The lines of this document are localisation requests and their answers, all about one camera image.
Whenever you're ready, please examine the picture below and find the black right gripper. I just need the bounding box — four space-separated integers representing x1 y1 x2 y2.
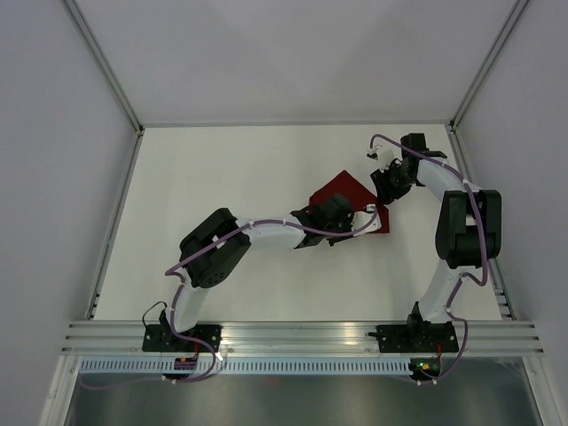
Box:
369 162 415 206

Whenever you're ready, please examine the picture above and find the dark red cloth napkin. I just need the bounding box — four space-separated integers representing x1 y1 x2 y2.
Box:
309 170 391 234

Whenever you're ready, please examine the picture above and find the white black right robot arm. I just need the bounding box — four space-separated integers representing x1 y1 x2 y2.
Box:
371 133 502 353

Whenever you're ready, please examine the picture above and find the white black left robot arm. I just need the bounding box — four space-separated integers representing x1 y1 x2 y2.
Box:
162 193 355 351

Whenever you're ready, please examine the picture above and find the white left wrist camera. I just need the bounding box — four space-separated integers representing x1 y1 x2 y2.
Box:
351 204 382 237

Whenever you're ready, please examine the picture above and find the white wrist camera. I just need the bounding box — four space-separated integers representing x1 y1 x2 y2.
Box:
351 204 382 237
367 146 396 171

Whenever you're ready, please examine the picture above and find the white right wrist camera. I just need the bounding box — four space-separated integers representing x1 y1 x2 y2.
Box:
367 146 396 171

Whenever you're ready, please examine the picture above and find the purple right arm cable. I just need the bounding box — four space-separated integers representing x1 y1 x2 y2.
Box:
367 133 492 387

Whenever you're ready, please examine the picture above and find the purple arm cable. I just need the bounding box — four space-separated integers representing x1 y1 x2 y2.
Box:
164 206 381 279
367 133 492 387

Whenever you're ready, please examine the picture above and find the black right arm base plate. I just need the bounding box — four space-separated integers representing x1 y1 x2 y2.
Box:
368 322 459 354

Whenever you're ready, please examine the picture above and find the right aluminium side rail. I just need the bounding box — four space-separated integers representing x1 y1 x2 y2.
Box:
448 130 517 320

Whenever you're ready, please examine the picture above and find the aluminium side rail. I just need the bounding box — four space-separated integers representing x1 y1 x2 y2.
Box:
83 128 145 320
448 130 517 320

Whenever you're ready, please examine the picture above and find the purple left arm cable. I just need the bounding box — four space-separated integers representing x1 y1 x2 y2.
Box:
164 206 381 279

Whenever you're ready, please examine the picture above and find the left aluminium side rail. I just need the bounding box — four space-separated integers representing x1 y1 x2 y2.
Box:
83 128 145 320

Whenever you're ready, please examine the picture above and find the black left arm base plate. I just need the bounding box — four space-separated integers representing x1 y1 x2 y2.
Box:
142 324 222 353

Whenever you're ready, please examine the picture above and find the right aluminium frame post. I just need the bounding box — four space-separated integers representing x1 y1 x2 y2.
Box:
448 0 532 132

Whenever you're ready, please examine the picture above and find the aluminium frame post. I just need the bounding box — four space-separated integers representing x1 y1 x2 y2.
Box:
448 0 532 132
60 0 144 136

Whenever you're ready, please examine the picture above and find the aluminium front rail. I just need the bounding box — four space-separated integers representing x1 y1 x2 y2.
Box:
59 320 544 358

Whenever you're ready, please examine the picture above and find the white slotted cable duct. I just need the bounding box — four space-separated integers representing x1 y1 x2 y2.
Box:
79 356 411 375

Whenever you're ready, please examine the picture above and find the left aluminium frame post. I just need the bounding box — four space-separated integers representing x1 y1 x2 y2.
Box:
60 0 144 136

